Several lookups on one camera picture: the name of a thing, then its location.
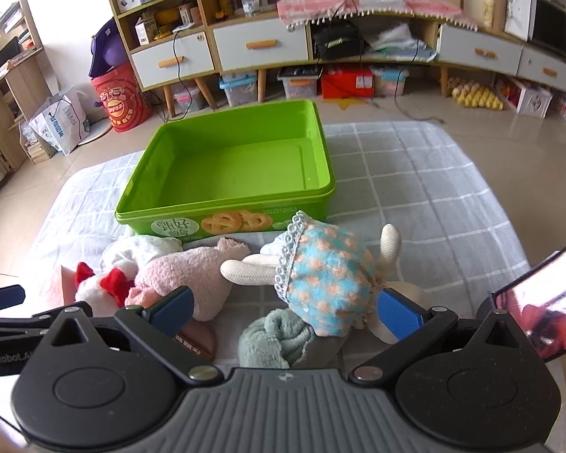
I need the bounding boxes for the red cardboard box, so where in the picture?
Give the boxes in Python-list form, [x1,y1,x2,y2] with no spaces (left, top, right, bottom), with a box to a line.
[321,67,374,101]

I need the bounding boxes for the white paper shopping bag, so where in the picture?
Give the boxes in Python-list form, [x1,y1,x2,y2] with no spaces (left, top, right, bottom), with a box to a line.
[28,86,91,157]

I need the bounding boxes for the purple bag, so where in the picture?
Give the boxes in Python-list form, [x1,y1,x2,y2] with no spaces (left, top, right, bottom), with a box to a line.
[89,18,129,79]

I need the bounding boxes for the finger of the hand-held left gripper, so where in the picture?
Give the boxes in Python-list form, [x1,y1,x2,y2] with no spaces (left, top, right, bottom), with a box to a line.
[0,306,94,341]
[0,284,26,314]

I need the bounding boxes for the white and blue cloths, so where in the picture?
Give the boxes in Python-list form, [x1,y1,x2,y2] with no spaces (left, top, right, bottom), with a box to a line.
[365,23,438,63]

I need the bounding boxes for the small clear storage box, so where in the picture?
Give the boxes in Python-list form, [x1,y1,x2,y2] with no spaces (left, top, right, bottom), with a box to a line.
[172,83,203,115]

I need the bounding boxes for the microwave oven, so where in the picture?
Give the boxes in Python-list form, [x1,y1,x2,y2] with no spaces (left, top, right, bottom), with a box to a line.
[531,0,566,60]

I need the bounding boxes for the black bag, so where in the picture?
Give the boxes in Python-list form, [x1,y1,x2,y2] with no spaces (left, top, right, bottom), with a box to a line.
[311,21,367,60]

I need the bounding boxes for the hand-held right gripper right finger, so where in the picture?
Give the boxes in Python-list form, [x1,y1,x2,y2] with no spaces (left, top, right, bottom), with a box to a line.
[351,288,538,390]

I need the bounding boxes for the pink tasselled cloth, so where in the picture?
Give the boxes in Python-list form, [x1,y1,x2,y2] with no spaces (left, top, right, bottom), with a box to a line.
[276,0,478,35]

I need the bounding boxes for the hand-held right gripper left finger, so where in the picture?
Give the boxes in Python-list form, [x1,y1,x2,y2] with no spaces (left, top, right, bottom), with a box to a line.
[34,285,225,391]

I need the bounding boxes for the red printed bucket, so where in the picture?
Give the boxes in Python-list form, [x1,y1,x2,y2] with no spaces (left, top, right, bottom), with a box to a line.
[91,63,153,134]

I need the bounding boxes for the clear storage box dark lid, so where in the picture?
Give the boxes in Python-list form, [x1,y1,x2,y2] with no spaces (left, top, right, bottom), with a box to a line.
[277,66,322,101]

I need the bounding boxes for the white drawer wooden handle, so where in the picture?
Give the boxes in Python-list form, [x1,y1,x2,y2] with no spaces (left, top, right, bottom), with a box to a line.
[518,47,566,94]
[131,32,216,89]
[437,23,523,77]
[212,21,311,75]

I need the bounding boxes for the white patterned box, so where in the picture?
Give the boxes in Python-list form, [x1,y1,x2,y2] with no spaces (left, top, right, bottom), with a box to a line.
[495,75,554,120]

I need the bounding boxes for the white plush red hat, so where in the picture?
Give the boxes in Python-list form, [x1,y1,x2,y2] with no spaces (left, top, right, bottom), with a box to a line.
[74,262,140,308]

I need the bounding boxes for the smartphone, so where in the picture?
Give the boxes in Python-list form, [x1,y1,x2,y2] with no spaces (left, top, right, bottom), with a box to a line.
[494,233,566,362]

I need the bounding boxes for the clear storage box blue lid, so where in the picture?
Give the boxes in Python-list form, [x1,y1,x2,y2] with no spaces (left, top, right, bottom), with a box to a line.
[218,73,260,108]

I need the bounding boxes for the black outlet cable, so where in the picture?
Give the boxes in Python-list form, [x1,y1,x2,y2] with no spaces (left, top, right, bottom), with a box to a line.
[337,0,448,126]

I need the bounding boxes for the clear storage box pastel contents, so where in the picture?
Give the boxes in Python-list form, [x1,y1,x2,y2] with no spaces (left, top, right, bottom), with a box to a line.
[372,67,410,98]

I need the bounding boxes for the grey checked blanket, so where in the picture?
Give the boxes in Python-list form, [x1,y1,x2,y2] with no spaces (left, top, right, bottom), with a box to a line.
[26,120,566,453]

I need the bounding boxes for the rabbit doll blue dotted dress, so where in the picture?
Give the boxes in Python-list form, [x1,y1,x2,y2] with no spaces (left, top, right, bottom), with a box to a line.
[219,210,428,345]

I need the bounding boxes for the black drawer cable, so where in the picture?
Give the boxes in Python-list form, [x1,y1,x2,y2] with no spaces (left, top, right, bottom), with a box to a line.
[171,28,205,120]

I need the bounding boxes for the pink plush toy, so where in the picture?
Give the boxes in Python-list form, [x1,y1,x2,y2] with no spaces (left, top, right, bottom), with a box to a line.
[125,237,251,322]

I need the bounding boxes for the yellow plastic toys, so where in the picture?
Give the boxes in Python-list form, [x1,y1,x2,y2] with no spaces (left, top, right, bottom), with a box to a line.
[452,79,504,112]

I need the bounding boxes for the green cookie tin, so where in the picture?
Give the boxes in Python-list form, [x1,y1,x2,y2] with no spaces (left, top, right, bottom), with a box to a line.
[114,100,337,237]

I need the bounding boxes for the small white carton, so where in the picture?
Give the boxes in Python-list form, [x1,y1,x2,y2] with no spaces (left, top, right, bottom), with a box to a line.
[135,16,158,48]

